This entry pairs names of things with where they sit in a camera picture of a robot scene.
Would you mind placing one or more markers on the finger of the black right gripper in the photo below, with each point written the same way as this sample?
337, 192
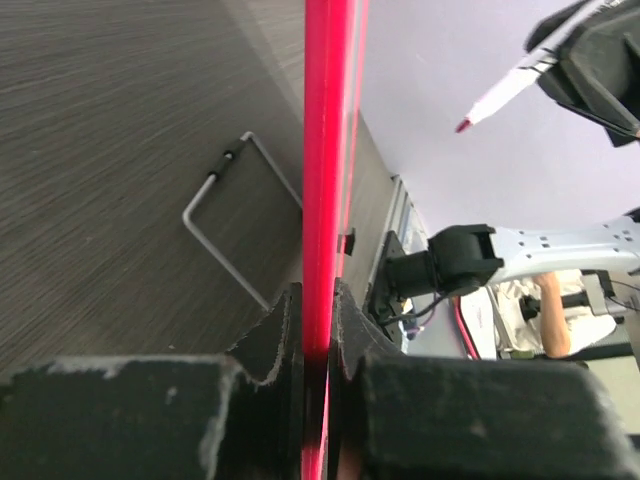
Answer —
597, 76

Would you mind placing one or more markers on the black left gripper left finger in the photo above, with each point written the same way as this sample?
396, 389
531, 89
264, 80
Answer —
235, 415

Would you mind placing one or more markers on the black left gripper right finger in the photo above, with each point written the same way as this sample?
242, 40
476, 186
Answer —
393, 416

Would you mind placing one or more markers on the purple capped marker pen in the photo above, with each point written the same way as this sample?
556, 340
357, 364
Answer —
533, 65

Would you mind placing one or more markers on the pink framed whiteboard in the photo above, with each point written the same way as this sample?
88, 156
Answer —
335, 39

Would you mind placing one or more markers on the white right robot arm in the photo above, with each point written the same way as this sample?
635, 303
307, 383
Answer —
463, 258

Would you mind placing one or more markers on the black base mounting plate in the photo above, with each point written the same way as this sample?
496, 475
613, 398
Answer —
381, 303

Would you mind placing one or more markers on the person in white shirt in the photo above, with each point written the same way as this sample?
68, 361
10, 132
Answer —
536, 321

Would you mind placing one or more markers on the metal wire whiteboard stand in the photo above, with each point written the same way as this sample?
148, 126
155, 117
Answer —
246, 217

